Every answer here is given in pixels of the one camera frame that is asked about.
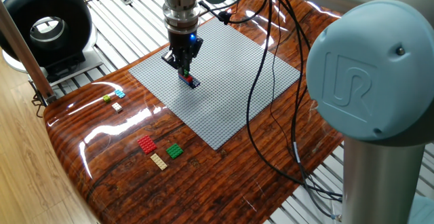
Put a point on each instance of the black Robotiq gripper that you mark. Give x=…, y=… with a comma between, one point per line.
x=183, y=45

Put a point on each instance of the green small Lego brick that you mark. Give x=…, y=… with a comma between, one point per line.
x=186, y=72

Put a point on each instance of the red long Lego brick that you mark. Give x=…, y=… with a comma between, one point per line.
x=188, y=78

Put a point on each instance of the black Lego plate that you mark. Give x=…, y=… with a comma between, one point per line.
x=196, y=83

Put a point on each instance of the white Lego brick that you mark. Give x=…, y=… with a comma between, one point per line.
x=117, y=107

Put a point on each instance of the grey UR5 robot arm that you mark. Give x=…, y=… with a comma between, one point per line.
x=373, y=71

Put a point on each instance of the grey Lego baseplate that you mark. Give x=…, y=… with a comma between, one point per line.
x=230, y=98

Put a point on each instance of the light blue Lego brick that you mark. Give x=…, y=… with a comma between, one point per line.
x=120, y=93

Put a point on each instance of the lime green Lego brick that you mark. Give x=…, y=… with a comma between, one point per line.
x=106, y=98

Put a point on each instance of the green square Lego plate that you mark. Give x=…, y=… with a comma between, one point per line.
x=174, y=151

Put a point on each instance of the red wide Lego plate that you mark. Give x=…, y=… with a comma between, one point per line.
x=147, y=144

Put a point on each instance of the tan Lego plate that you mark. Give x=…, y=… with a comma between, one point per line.
x=158, y=161

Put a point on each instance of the wood pattern table mat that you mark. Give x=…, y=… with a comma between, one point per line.
x=203, y=190

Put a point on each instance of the brown wooden pole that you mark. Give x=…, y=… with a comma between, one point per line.
x=28, y=61

